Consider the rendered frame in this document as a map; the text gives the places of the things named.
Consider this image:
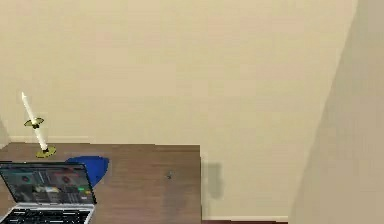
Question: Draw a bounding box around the brown wooden table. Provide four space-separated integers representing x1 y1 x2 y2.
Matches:
0 142 203 224

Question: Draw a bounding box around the white candle with brass holder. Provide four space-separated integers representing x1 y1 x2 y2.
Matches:
20 91 57 159

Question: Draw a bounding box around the silver open laptop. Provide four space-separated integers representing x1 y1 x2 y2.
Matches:
0 161 98 224

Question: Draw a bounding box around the blue bowl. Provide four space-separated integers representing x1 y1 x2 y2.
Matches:
65 155 110 189

